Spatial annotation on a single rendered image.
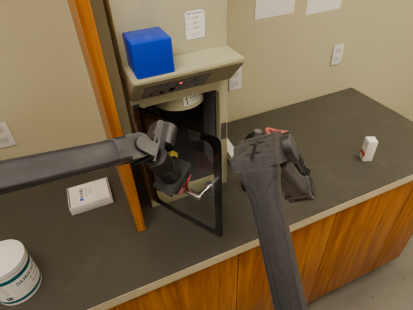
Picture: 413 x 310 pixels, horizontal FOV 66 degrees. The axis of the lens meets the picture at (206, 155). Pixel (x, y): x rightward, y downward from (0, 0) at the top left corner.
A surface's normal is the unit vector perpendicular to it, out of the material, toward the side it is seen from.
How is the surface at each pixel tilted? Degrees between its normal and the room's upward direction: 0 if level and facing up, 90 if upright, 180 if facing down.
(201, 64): 0
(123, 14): 90
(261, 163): 56
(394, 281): 0
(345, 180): 0
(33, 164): 51
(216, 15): 90
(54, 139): 90
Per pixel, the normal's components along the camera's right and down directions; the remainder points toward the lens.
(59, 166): 0.70, -0.21
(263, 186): -0.38, 0.05
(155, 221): -0.04, -0.78
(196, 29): 0.40, 0.56
